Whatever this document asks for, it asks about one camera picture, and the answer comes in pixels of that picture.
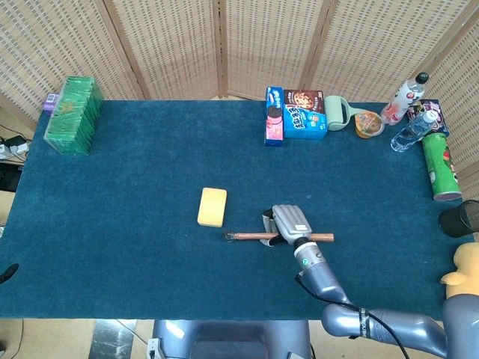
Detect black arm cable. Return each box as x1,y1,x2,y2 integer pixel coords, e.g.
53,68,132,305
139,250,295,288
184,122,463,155
294,272,409,359

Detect yellow duck toy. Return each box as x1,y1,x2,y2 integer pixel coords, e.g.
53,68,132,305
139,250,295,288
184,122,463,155
439,242,479,299

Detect blue snack box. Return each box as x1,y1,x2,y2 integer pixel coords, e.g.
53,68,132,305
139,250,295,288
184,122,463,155
283,103,329,141

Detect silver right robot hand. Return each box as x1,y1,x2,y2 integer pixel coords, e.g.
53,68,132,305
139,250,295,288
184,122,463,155
260,203,312,248

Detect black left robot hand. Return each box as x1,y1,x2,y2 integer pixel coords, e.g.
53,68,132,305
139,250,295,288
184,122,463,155
0,263,19,285

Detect orange jelly cup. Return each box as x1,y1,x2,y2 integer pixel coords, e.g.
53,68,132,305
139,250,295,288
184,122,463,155
354,110,385,140

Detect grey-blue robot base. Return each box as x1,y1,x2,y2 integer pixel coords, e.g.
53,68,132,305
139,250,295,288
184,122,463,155
151,319,314,359

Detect pale green lint roller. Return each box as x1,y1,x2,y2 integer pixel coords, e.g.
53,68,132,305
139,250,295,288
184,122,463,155
323,95,370,132

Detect clear water bottle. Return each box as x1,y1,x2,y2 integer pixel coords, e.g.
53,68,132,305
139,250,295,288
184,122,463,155
390,110,439,153

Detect dark purple snack box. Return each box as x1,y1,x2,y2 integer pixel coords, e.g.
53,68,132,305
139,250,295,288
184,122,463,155
406,99,450,138

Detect yellow sponge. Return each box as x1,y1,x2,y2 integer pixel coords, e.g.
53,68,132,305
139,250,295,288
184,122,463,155
197,187,228,228

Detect blue Oreo cookie box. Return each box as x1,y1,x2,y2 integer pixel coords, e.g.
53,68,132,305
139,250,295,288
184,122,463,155
263,85,286,147

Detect black mesh cup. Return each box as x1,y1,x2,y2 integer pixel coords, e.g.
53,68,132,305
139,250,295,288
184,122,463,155
438,200,479,239

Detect green chips can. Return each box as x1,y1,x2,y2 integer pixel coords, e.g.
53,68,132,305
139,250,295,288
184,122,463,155
421,132,464,203

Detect black equipment case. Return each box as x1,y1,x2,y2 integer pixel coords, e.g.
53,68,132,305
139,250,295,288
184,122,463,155
0,164,24,192

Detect white power strip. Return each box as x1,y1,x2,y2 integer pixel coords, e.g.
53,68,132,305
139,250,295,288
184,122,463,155
0,143,31,160

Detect blue table cloth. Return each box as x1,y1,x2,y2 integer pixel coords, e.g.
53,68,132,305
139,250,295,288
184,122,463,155
0,99,476,322

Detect wooden handle claw hammer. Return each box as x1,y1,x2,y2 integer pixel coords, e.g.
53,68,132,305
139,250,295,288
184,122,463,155
223,230,335,244

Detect woven folding screen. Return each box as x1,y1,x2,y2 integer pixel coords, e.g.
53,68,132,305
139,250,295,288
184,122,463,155
0,0,479,180

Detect clear box of green packets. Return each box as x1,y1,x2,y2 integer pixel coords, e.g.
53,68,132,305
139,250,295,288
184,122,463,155
43,76,105,156

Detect white drink bottle black cap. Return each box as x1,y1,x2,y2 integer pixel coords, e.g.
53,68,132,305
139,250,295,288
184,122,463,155
380,72,430,126

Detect brown snack box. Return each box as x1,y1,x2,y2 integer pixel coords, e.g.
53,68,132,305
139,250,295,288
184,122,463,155
283,88,325,115

